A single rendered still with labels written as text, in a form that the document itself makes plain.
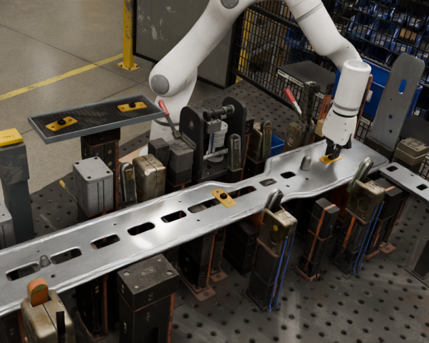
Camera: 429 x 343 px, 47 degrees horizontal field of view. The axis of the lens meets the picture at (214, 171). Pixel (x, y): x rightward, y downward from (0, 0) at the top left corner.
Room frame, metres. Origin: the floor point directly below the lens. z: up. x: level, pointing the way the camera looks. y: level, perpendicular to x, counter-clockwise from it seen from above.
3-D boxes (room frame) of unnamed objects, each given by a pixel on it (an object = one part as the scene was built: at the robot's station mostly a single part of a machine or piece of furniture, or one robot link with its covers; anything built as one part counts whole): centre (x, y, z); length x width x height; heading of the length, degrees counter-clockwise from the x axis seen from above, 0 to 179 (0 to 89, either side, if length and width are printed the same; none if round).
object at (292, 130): (1.58, -0.28, 0.88); 0.07 x 0.06 x 0.35; 40
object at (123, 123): (1.25, 0.36, 1.16); 0.37 x 0.14 x 0.02; 130
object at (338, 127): (1.45, -0.39, 1.14); 0.10 x 0.07 x 0.11; 41
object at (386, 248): (1.40, -0.64, 0.84); 0.11 x 0.06 x 0.29; 40
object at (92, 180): (1.06, 0.32, 0.90); 0.13 x 0.10 x 0.41; 40
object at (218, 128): (1.37, 0.02, 0.94); 0.18 x 0.13 x 0.49; 130
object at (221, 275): (1.16, -0.03, 0.84); 0.13 x 0.05 x 0.29; 40
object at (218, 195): (1.15, -0.04, 1.01); 0.08 x 0.04 x 0.01; 40
